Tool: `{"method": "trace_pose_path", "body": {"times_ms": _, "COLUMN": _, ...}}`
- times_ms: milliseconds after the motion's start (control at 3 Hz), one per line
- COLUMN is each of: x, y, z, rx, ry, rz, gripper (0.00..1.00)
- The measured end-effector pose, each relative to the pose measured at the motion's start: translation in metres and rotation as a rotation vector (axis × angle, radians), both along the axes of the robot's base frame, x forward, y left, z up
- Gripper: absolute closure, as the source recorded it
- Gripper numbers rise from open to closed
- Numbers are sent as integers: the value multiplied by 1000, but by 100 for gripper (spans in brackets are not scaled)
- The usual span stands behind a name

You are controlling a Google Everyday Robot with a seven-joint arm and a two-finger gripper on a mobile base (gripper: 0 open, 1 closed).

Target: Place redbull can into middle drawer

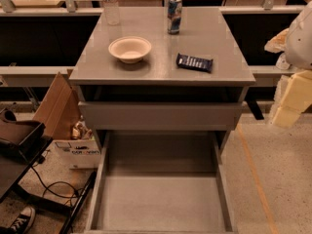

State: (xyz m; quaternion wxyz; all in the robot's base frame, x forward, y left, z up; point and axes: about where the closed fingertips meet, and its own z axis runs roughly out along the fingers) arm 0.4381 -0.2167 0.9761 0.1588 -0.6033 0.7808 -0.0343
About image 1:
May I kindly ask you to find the red bull can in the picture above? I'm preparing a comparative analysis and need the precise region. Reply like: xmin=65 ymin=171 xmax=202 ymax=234
xmin=168 ymin=0 xmax=182 ymax=34

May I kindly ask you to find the beige paper bowl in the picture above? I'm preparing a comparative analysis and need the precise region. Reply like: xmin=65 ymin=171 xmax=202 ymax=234
xmin=108 ymin=36 xmax=152 ymax=63

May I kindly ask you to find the black cable on floor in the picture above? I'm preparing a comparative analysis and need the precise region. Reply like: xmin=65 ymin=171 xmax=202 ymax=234
xmin=29 ymin=165 xmax=86 ymax=209

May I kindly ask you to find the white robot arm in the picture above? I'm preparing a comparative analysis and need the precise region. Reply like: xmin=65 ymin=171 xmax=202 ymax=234
xmin=264 ymin=1 xmax=312 ymax=128

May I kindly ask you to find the open grey middle drawer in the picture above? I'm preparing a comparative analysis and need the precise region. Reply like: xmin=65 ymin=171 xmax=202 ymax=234
xmin=84 ymin=131 xmax=238 ymax=234

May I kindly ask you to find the black canvas sneaker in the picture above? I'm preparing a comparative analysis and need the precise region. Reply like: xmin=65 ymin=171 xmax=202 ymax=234
xmin=9 ymin=207 xmax=36 ymax=234

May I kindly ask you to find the white printed cardboard box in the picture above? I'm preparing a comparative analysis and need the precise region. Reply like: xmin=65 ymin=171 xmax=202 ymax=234
xmin=54 ymin=139 xmax=100 ymax=169

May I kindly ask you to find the grey drawer cabinet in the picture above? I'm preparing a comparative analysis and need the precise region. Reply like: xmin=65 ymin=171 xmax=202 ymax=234
xmin=68 ymin=5 xmax=256 ymax=165

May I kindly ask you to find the dark blue snack bar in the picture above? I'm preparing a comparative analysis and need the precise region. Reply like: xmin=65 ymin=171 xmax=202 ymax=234
xmin=175 ymin=54 xmax=213 ymax=73

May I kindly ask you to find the black side table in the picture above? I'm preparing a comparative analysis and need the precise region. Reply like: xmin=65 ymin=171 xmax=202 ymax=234
xmin=0 ymin=136 xmax=97 ymax=234

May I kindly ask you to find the clear plastic water bottle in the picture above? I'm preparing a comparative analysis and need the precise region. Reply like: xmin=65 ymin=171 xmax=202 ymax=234
xmin=103 ymin=0 xmax=120 ymax=25

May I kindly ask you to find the brown cardboard box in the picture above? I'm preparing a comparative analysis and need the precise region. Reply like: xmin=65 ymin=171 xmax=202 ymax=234
xmin=33 ymin=73 xmax=81 ymax=140

